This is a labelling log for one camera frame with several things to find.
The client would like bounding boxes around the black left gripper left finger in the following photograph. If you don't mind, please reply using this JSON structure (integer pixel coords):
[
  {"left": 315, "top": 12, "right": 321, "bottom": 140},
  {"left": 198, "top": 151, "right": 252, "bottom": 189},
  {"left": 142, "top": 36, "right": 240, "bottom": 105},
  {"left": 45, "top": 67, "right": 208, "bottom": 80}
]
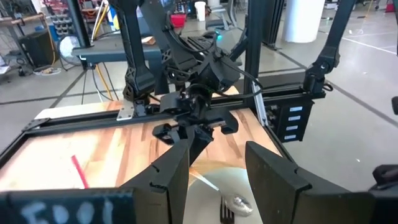
[{"left": 121, "top": 138, "right": 190, "bottom": 224}]

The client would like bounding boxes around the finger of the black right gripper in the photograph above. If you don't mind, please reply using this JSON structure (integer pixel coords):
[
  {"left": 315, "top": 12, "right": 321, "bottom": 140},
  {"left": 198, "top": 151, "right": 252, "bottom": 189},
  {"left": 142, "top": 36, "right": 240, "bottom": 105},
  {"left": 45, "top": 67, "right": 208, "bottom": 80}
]
[
  {"left": 195, "top": 126, "right": 215, "bottom": 156},
  {"left": 178, "top": 126, "right": 196, "bottom": 164}
]

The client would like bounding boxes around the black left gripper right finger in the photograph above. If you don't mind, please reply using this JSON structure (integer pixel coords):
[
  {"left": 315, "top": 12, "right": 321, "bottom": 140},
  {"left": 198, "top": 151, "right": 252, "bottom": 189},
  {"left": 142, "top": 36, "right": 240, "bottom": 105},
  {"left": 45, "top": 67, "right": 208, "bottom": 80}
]
[{"left": 245, "top": 141, "right": 352, "bottom": 224}]

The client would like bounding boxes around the white round bowl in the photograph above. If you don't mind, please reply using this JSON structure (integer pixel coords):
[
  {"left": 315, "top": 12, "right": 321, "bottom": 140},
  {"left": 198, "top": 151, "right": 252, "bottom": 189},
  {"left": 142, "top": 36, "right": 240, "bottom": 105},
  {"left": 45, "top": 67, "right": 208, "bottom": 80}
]
[{"left": 182, "top": 166, "right": 265, "bottom": 224}]

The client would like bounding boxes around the teal-handled metal fork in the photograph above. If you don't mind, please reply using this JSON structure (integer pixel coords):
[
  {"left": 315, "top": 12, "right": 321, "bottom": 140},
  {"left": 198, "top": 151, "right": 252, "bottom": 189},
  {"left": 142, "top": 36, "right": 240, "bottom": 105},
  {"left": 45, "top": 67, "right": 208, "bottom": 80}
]
[{"left": 219, "top": 195, "right": 236, "bottom": 224}]

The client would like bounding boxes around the red plastic straw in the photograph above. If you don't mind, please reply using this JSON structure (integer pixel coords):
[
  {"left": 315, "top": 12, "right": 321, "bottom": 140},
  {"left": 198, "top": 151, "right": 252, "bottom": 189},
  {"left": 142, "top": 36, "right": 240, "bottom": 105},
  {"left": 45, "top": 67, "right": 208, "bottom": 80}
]
[{"left": 70, "top": 154, "right": 91, "bottom": 190}]

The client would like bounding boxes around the silver mounting plate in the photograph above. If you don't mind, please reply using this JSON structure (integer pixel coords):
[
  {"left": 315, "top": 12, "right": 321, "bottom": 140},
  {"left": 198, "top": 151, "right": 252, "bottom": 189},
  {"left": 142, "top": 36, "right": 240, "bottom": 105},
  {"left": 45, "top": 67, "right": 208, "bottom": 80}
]
[{"left": 116, "top": 98, "right": 137, "bottom": 121}]

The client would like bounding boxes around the black box with white labels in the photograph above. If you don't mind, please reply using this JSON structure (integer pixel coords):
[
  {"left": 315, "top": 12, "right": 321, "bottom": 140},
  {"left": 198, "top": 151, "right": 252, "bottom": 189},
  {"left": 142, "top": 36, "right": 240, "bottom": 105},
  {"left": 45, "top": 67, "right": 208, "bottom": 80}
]
[{"left": 264, "top": 98, "right": 315, "bottom": 144}]

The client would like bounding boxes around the red bin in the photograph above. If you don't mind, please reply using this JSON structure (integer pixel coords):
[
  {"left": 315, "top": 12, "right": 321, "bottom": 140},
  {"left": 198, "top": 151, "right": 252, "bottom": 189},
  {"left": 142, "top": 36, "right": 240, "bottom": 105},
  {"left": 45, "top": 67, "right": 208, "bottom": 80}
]
[{"left": 170, "top": 13, "right": 188, "bottom": 29}]

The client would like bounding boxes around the white bucket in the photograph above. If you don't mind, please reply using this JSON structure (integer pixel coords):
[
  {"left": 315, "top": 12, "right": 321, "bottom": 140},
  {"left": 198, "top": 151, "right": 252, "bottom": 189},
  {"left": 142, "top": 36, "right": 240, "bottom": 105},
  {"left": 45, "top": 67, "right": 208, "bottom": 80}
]
[{"left": 194, "top": 1, "right": 207, "bottom": 22}]

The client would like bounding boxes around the grey side table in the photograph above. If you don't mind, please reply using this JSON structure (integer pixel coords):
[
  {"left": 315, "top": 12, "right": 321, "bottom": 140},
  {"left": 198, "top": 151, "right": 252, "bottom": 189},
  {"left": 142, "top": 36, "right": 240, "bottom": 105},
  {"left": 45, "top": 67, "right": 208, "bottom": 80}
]
[{"left": 71, "top": 35, "right": 170, "bottom": 95}]

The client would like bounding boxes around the white pillar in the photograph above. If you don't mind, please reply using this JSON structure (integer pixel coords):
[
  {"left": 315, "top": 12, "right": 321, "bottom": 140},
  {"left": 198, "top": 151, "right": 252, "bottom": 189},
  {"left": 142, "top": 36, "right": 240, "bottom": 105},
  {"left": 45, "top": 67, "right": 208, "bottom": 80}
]
[{"left": 281, "top": 0, "right": 326, "bottom": 44}]

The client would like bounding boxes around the round floor fan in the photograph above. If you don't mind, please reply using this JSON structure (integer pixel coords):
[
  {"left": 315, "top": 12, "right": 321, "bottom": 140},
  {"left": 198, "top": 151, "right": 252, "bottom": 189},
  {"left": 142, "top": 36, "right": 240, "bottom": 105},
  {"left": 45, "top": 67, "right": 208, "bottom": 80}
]
[{"left": 58, "top": 35, "right": 83, "bottom": 67}]

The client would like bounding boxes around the black pole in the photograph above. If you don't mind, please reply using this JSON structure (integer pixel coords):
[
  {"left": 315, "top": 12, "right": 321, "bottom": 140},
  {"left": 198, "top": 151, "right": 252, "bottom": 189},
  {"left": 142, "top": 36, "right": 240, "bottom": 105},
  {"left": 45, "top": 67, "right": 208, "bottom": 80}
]
[{"left": 66, "top": 0, "right": 95, "bottom": 49}]

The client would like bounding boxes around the shelf with storage bins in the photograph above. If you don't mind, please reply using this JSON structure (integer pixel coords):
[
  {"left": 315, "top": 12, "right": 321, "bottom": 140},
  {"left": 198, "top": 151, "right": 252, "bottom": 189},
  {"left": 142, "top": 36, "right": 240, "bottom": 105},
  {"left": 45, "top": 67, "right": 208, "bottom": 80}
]
[{"left": 49, "top": 11, "right": 76, "bottom": 37}]

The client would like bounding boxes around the black speaker box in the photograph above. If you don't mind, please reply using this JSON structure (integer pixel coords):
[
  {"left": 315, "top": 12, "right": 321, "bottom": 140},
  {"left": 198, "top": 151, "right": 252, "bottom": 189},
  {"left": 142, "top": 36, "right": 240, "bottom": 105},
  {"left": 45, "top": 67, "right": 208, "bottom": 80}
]
[{"left": 17, "top": 29, "right": 57, "bottom": 68}]

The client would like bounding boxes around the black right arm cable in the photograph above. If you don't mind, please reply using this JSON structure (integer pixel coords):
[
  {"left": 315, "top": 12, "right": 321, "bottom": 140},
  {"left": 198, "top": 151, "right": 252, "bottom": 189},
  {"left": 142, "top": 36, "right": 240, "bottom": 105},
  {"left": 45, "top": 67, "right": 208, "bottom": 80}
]
[{"left": 216, "top": 58, "right": 266, "bottom": 101}]

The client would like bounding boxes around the yellow cable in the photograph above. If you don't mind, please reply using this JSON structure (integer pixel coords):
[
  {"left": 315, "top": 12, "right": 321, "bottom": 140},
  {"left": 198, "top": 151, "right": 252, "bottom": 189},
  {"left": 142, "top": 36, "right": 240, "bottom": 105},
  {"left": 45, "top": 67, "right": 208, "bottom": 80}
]
[{"left": 91, "top": 0, "right": 114, "bottom": 101}]

